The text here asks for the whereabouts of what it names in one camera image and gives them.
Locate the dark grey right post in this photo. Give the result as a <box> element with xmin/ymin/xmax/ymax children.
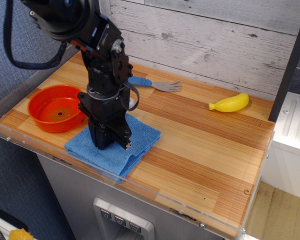
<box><xmin>268</xmin><ymin>29</ymin><xmax>300</xmax><ymax>123</ymax></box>

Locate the orange pot with grey handle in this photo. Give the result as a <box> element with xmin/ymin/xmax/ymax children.
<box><xmin>28</xmin><ymin>85</ymin><xmax>87</xmax><ymax>133</ymax></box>

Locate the dark blue robot cable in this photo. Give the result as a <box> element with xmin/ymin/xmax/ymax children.
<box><xmin>3</xmin><ymin>0</ymin><xmax>141</xmax><ymax>112</ymax></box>

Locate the grey dispenser button panel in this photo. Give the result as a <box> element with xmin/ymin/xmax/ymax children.
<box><xmin>93</xmin><ymin>197</ymin><xmax>156</xmax><ymax>240</ymax></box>

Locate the blue towel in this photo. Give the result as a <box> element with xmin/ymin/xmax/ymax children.
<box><xmin>64</xmin><ymin>114</ymin><xmax>161</xmax><ymax>183</ymax></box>

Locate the clear acrylic table guard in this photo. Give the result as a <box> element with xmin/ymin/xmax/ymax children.
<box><xmin>0</xmin><ymin>34</ymin><xmax>276</xmax><ymax>237</ymax></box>

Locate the silver toy fridge cabinet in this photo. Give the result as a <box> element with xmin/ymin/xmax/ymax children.
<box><xmin>38</xmin><ymin>155</ymin><xmax>221</xmax><ymax>240</ymax></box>

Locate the yellow toy banana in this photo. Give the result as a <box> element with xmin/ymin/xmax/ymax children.
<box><xmin>208</xmin><ymin>92</ymin><xmax>250</xmax><ymax>113</ymax></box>

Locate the fork with blue handle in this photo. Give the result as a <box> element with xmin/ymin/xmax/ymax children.
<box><xmin>128</xmin><ymin>76</ymin><xmax>182</xmax><ymax>92</ymax></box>

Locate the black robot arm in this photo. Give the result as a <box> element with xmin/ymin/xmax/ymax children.
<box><xmin>23</xmin><ymin>0</ymin><xmax>133</xmax><ymax>150</ymax></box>

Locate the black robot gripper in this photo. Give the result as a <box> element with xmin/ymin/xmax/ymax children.
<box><xmin>77</xmin><ymin>86</ymin><xmax>132</xmax><ymax>150</ymax></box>

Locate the white grooved side unit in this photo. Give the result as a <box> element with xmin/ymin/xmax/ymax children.
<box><xmin>261</xmin><ymin>92</ymin><xmax>300</xmax><ymax>198</ymax></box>

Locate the black and yellow object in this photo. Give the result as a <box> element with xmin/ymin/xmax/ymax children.
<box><xmin>0</xmin><ymin>209</ymin><xmax>35</xmax><ymax>240</ymax></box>

